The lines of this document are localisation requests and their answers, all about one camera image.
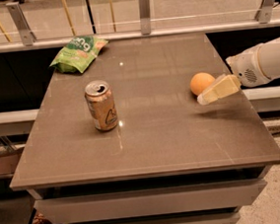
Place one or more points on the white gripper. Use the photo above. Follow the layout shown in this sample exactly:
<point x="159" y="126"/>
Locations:
<point x="245" y="66"/>

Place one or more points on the orange fruit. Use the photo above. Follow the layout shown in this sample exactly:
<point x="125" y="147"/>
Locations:
<point x="200" y="81"/>

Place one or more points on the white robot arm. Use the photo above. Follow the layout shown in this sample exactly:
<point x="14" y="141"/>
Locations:
<point x="269" y="56"/>

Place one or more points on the green rice chip bag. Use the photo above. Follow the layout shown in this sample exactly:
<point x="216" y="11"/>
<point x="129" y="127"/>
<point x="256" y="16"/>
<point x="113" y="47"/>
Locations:
<point x="78" y="54"/>

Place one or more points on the gold soda can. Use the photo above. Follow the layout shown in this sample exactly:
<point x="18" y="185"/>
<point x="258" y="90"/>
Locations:
<point x="101" y="105"/>

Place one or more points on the upper white drawer front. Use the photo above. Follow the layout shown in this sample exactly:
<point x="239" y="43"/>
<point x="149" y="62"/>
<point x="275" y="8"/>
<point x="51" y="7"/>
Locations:
<point x="150" y="202"/>

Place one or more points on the cardboard box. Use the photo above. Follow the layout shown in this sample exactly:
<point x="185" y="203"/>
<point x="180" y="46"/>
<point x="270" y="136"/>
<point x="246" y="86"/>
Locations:
<point x="9" y="161"/>

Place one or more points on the right metal railing bracket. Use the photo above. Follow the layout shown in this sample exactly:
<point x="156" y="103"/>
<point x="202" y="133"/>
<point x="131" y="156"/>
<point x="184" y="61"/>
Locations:
<point x="264" y="12"/>

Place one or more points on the metal railing bracket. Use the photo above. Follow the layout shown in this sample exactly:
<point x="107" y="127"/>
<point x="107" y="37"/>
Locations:
<point x="26" y="34"/>
<point x="264" y="12"/>
<point x="145" y="16"/>

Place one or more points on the middle metal railing bracket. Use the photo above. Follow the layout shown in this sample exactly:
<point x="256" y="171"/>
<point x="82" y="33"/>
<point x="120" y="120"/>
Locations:
<point x="145" y="16"/>

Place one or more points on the left metal railing bracket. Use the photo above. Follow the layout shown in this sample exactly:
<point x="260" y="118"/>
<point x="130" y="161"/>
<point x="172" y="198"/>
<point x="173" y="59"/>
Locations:
<point x="26" y="34"/>

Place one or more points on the horizontal metal rail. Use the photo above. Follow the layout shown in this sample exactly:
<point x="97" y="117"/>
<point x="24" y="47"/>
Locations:
<point x="42" y="44"/>

